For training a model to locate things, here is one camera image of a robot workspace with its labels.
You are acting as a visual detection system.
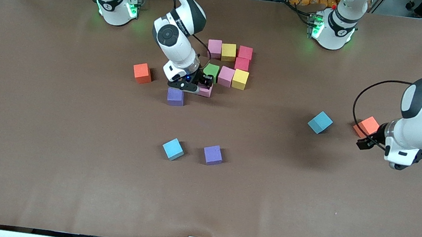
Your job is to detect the yellow foam cube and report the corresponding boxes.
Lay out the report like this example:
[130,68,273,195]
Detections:
[220,42,238,63]
[231,69,250,91]

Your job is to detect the green foam cube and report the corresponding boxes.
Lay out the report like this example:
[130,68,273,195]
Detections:
[202,63,221,83]

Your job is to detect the blue foam cube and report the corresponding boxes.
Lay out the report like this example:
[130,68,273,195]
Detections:
[161,136,187,163]
[306,109,334,136]

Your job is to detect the pink foam cube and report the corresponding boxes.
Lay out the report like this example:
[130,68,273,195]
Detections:
[217,65,236,88]
[198,83,214,98]
[206,39,223,60]

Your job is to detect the orange foam cube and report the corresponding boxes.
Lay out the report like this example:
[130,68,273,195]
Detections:
[131,62,154,85]
[352,114,381,140]

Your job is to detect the brown paper table cover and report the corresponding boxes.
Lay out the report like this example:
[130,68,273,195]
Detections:
[0,0,422,237]

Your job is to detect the red foam cube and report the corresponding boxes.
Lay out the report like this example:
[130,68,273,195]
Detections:
[237,45,254,62]
[234,57,251,72]

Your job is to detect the purple foam cube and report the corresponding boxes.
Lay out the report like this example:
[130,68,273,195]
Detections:
[202,144,225,167]
[166,88,186,108]

